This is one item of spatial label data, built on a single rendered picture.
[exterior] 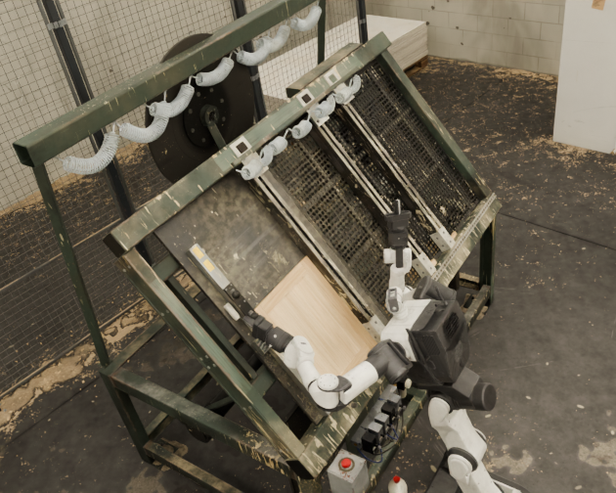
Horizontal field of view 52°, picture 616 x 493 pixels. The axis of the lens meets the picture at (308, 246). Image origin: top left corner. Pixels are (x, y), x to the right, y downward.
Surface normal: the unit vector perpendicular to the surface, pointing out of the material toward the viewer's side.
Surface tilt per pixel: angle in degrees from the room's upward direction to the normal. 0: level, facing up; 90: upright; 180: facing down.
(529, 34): 90
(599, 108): 90
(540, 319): 0
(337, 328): 52
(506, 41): 90
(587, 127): 90
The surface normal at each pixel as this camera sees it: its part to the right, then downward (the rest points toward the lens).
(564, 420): -0.14, -0.79
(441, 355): -0.54, 0.56
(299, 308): 0.57, -0.30
